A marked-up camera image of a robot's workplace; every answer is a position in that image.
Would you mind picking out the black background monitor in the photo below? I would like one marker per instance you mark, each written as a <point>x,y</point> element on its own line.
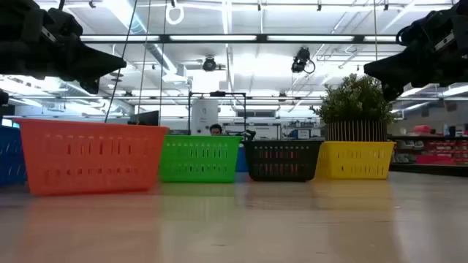
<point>146,118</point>

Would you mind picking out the black aluminium table frame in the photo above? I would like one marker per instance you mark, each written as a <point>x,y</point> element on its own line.
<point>428,170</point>

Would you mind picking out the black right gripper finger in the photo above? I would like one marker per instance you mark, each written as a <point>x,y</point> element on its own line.
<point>391,69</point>
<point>391,92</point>

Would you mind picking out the person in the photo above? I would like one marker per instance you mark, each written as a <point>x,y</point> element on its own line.
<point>216,129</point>

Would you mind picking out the green plant in ribbed pot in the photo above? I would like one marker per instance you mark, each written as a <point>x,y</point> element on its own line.
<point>354,102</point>

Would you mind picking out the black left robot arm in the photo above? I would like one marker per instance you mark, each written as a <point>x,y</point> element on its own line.
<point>3,96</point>

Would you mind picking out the round black ceiling camera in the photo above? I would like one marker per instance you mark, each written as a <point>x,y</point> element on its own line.
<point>209,64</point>

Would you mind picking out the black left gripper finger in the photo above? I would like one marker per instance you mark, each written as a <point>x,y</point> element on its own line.
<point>95,64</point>
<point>92,85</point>

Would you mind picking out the yellow plastic slotted basket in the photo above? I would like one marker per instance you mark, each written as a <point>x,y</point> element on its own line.
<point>354,164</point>

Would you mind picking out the green plastic slotted basket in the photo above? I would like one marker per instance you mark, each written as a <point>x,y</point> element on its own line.
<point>200,163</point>

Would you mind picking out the black plastic slotted basket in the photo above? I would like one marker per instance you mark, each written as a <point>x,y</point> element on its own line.
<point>283,162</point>

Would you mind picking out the overhead light bar frame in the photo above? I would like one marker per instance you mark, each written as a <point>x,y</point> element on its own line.
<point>164,38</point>

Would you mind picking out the orange plastic slotted basket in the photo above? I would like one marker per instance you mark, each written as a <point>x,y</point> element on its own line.
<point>91,160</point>

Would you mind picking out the white cylindrical tank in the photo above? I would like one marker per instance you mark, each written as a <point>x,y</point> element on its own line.
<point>204,115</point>

